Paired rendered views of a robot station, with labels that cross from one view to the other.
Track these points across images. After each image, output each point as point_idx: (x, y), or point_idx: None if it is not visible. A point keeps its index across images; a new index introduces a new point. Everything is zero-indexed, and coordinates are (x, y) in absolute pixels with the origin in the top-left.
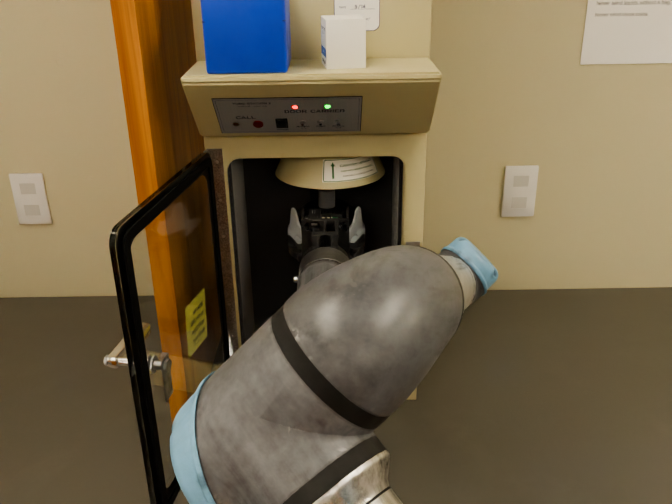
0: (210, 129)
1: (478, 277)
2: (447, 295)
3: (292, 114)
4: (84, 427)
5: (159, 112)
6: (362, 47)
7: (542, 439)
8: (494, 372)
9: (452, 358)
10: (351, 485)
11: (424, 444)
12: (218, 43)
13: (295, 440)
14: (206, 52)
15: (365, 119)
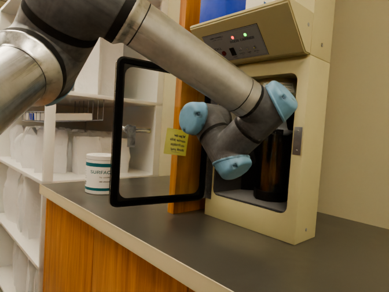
0: None
1: (270, 97)
2: None
3: (234, 43)
4: None
5: None
6: (261, 0)
7: (358, 290)
8: (371, 259)
9: (348, 245)
10: (3, 33)
11: (268, 256)
12: (204, 9)
13: (11, 24)
14: (199, 14)
15: (267, 43)
